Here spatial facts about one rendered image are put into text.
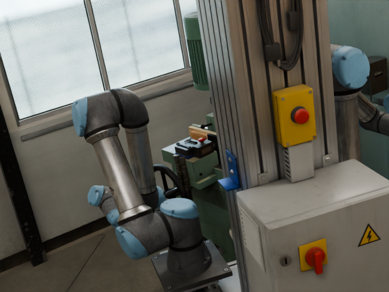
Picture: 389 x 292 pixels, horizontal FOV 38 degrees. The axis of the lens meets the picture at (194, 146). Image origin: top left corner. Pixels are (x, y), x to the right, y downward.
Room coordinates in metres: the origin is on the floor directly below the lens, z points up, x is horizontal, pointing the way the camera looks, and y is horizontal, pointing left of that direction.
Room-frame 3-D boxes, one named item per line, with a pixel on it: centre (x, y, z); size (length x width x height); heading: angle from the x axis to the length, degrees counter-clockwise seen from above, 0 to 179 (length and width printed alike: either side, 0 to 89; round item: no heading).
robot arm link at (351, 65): (1.62, -0.46, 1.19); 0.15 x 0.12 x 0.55; 27
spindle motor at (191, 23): (2.37, -0.13, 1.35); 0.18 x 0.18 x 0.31
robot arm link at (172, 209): (1.63, 0.09, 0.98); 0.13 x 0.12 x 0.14; 115
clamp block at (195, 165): (2.23, 0.01, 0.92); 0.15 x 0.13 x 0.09; 35
